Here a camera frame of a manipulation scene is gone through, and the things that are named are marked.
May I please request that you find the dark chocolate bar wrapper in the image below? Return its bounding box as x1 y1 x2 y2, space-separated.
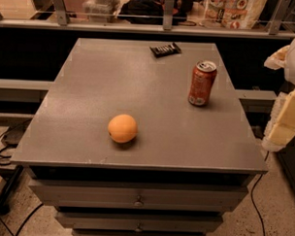
150 42 181 58

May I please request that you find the black cables left floor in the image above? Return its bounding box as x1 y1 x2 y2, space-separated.
0 118 48 236

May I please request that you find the top grey drawer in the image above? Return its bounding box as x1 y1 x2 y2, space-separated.
29 179 247 212

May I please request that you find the printed snack bag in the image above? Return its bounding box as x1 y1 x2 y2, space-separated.
200 0 267 29

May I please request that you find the orange fruit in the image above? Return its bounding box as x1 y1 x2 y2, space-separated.
108 115 139 144

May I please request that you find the middle grey drawer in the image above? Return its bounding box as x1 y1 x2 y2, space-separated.
55 212 222 233

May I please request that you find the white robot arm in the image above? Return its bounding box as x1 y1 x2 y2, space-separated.
262 39 295 152

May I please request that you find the red coke can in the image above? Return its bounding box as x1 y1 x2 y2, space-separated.
188 60 217 106

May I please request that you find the grey drawer cabinet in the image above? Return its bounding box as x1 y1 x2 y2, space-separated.
8 35 274 236

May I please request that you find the black cable right floor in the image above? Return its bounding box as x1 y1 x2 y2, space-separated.
248 150 272 236

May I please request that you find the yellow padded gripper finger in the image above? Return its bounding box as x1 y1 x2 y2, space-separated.
268 89 295 147

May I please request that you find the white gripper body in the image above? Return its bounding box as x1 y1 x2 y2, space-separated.
262 92 287 152

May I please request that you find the black bag behind glass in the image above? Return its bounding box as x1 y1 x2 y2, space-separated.
118 0 193 25

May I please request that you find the metal railing frame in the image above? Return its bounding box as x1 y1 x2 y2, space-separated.
0 0 295 40

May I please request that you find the grey wall ledge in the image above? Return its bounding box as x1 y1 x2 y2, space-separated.
0 79 52 103

